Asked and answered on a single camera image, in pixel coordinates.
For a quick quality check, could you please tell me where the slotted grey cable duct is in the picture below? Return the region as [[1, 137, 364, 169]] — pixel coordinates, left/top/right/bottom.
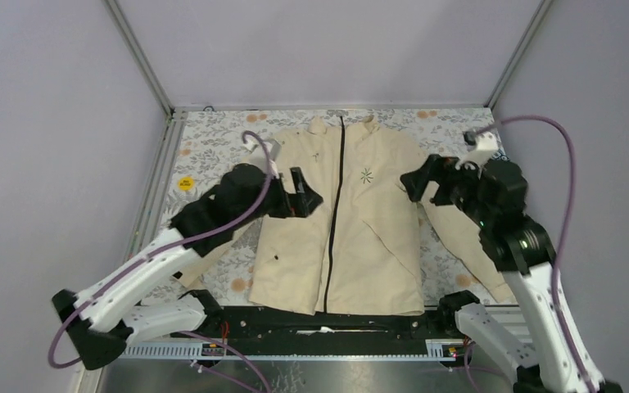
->
[[120, 335, 463, 362]]

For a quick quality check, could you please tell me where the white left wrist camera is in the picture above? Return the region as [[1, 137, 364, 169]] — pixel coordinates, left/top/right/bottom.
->
[[242, 131, 281, 178]]

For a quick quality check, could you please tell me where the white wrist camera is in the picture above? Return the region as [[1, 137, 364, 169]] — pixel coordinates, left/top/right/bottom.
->
[[455, 131, 500, 169], [242, 131, 281, 178]]

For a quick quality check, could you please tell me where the floral patterned table cloth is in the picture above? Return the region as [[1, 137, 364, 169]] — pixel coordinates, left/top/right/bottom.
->
[[156, 108, 516, 305]]

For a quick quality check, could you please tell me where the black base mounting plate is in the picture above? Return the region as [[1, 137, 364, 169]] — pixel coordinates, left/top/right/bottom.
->
[[195, 306, 464, 344]]

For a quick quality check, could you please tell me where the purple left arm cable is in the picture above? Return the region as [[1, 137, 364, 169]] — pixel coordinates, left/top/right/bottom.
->
[[47, 129, 275, 393]]

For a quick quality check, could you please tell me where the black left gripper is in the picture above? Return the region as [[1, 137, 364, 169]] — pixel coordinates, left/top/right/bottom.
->
[[235, 167, 323, 229]]

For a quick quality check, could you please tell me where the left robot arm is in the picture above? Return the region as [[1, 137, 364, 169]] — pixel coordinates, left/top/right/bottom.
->
[[48, 164, 324, 370]]

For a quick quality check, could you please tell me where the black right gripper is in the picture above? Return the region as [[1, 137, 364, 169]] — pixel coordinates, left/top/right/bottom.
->
[[398, 152, 493, 226]]

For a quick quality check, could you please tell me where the yellow round sticker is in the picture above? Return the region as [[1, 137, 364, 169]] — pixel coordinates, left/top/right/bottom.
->
[[177, 176, 195, 192]]

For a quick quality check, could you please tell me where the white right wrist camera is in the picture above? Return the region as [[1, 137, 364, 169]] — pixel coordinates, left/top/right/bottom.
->
[[455, 131, 500, 169]]

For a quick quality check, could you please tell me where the beige zip-up jacket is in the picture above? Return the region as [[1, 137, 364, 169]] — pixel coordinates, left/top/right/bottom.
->
[[175, 115, 516, 318]]

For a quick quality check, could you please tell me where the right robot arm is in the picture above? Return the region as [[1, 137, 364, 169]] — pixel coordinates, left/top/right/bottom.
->
[[400, 154, 622, 392]]

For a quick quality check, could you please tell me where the small blue black tag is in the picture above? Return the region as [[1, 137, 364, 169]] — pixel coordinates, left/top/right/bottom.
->
[[492, 151, 509, 161]]

